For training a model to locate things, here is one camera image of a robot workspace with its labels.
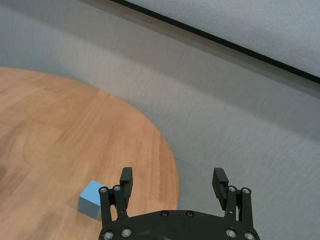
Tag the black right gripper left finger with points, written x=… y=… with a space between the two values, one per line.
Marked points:
x=123 y=192

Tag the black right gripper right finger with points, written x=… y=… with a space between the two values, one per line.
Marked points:
x=221 y=190

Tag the blue wooden cube block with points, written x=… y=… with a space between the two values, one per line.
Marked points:
x=91 y=200

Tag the black wall rail strip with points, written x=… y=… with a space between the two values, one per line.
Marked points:
x=250 y=51

